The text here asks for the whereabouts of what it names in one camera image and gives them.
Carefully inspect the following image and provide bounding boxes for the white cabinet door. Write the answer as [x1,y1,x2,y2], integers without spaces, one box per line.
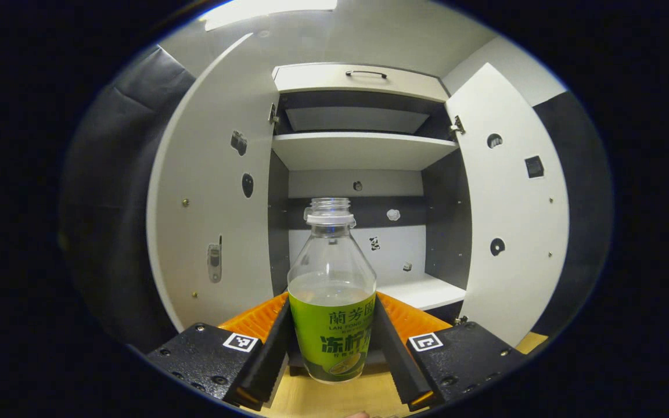
[445,63,570,348]

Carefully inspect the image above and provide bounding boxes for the green label clear bottle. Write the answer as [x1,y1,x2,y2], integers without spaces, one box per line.
[287,197,377,384]

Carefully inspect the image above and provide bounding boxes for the black backdrop cloth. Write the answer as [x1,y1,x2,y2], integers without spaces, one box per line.
[532,90,614,337]
[59,45,196,355]

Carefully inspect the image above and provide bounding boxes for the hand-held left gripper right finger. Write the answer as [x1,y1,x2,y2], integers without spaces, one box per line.
[372,292,527,412]

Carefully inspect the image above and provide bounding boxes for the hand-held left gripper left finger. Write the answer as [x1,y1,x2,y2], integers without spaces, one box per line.
[146,292,293,412]

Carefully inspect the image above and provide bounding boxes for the white cabinet shelf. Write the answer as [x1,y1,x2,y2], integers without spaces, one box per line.
[271,132,459,171]

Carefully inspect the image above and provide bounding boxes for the grey and white cabinet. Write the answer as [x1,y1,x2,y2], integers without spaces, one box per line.
[268,63,474,378]

